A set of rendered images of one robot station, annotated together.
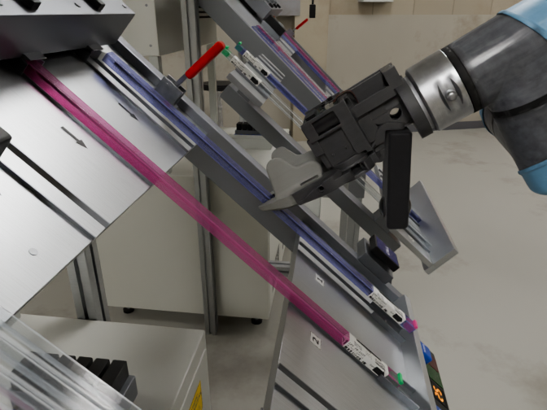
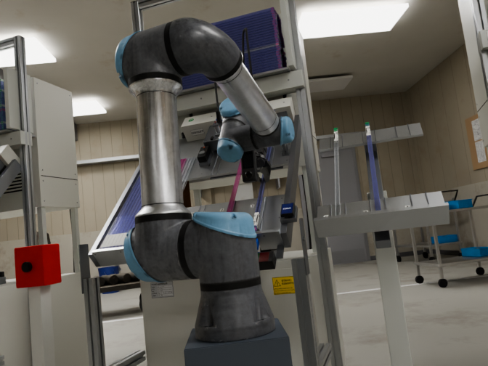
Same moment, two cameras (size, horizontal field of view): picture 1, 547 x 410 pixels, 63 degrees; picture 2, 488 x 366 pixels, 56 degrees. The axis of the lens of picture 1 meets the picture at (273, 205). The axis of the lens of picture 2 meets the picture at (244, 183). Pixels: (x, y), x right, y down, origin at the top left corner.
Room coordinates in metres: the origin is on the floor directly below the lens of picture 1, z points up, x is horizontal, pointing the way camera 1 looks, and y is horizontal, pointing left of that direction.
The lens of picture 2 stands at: (0.69, -1.56, 0.73)
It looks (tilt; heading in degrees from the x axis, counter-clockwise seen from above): 6 degrees up; 99
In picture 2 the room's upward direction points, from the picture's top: 6 degrees counter-clockwise
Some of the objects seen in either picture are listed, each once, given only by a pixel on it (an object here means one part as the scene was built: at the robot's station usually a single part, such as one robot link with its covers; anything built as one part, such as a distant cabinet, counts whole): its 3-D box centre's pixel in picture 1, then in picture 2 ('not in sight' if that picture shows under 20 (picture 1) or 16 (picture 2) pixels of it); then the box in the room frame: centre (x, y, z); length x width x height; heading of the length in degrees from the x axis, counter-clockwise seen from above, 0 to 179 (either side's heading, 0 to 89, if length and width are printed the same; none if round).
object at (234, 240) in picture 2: not in sight; (223, 243); (0.49, -0.70, 0.72); 0.13 x 0.12 x 0.14; 167
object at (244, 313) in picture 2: not in sight; (232, 305); (0.50, -0.70, 0.60); 0.15 x 0.15 x 0.10
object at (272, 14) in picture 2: not in sight; (226, 56); (0.36, 0.35, 1.52); 0.51 x 0.13 x 0.27; 172
